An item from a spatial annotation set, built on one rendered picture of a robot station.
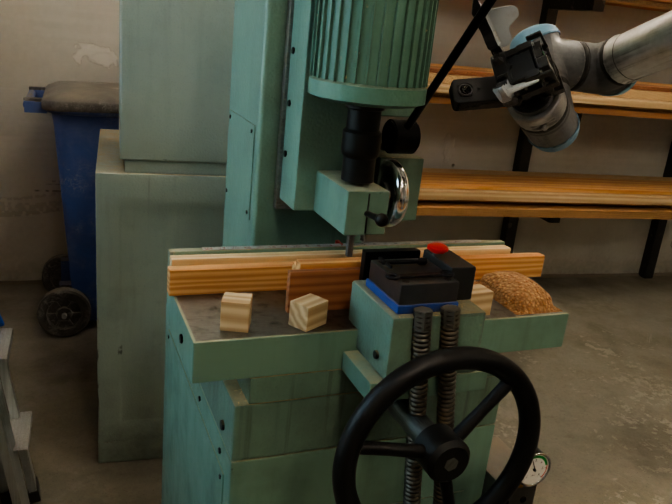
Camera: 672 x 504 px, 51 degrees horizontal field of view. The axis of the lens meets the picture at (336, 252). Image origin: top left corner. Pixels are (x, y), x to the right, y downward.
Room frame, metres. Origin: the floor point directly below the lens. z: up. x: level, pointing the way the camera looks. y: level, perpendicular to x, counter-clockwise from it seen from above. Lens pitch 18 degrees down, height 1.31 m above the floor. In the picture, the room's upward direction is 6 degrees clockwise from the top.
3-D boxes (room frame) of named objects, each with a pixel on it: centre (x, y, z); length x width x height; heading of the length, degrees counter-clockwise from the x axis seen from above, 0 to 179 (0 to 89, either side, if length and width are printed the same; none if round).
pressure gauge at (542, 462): (0.98, -0.34, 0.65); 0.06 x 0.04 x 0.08; 114
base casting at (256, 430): (1.18, 0.03, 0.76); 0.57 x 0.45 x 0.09; 24
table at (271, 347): (0.98, -0.08, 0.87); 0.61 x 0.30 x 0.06; 114
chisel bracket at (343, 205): (1.09, -0.01, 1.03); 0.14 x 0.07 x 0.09; 24
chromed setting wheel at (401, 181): (1.24, -0.08, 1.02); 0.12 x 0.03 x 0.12; 24
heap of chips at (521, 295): (1.10, -0.30, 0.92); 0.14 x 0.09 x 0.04; 24
